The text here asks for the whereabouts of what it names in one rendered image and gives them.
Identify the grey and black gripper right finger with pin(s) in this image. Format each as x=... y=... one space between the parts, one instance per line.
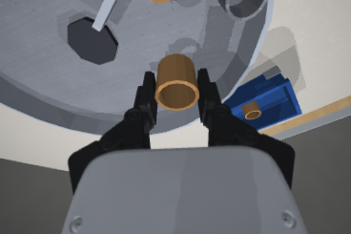
x=226 y=129

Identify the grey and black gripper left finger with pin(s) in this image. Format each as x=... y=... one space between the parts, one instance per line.
x=129 y=134

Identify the blue open-top crate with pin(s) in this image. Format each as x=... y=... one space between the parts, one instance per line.
x=276 y=102

